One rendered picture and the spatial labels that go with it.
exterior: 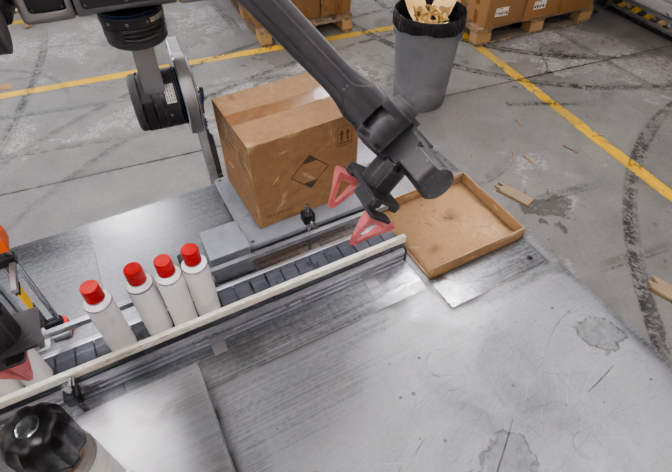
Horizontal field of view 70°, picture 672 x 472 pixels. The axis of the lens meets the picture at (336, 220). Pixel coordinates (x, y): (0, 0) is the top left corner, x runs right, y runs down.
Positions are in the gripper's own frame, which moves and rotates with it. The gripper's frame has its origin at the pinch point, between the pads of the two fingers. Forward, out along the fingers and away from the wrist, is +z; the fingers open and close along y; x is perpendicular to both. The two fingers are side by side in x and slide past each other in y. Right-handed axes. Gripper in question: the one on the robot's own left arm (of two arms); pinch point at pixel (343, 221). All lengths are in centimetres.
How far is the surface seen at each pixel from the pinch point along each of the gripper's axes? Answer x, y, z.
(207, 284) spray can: -8.0, -10.1, 30.3
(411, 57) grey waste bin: 148, -181, -15
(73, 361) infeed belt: -24, -10, 58
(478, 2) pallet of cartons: 231, -254, -71
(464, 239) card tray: 53, -11, 1
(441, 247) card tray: 47.4, -11.2, 5.4
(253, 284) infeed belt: 6.6, -14.9, 32.9
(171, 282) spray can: -16.0, -9.2, 30.3
